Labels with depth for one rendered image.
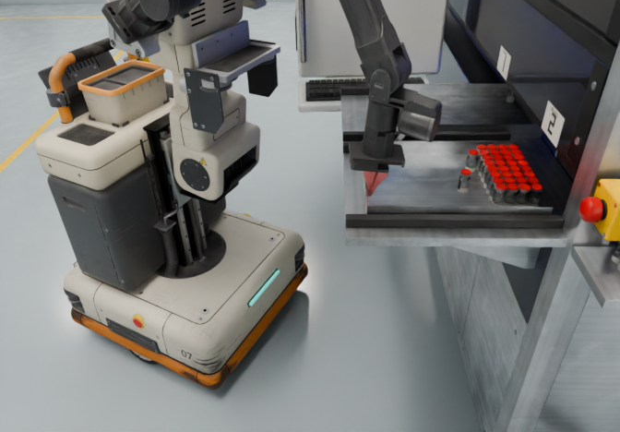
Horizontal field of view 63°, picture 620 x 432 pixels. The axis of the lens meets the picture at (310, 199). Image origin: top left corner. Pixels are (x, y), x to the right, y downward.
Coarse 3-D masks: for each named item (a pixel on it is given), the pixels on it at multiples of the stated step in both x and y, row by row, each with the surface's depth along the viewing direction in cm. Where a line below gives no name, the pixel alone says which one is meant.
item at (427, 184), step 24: (408, 144) 116; (432, 144) 116; (456, 144) 115; (504, 144) 115; (408, 168) 112; (432, 168) 112; (456, 168) 112; (384, 192) 104; (408, 192) 104; (432, 192) 104; (456, 192) 104; (480, 192) 104
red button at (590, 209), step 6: (588, 198) 78; (594, 198) 78; (582, 204) 79; (588, 204) 78; (594, 204) 77; (600, 204) 77; (582, 210) 79; (588, 210) 78; (594, 210) 77; (600, 210) 77; (582, 216) 79; (588, 216) 78; (594, 216) 77; (600, 216) 77
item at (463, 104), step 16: (432, 96) 144; (448, 96) 144; (464, 96) 144; (480, 96) 143; (496, 96) 143; (448, 112) 135; (464, 112) 135; (480, 112) 135; (496, 112) 135; (512, 112) 135; (448, 128) 123; (464, 128) 122; (480, 128) 122; (496, 128) 122; (512, 128) 122; (528, 128) 122
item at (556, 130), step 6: (546, 108) 101; (552, 108) 98; (546, 114) 101; (558, 114) 95; (546, 120) 101; (552, 120) 98; (558, 120) 95; (564, 120) 93; (546, 126) 101; (552, 126) 98; (558, 126) 95; (546, 132) 101; (552, 132) 98; (558, 132) 95; (552, 138) 98; (558, 138) 95
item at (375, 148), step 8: (368, 128) 91; (368, 136) 92; (376, 136) 91; (384, 136) 91; (392, 136) 92; (352, 144) 97; (360, 144) 97; (368, 144) 93; (376, 144) 92; (384, 144) 92; (392, 144) 93; (352, 152) 95; (360, 152) 95; (368, 152) 93; (376, 152) 93; (384, 152) 93; (392, 152) 96; (400, 152) 96; (352, 160) 93; (360, 160) 93; (368, 160) 93; (376, 160) 93; (384, 160) 93; (392, 160) 93; (400, 160) 94
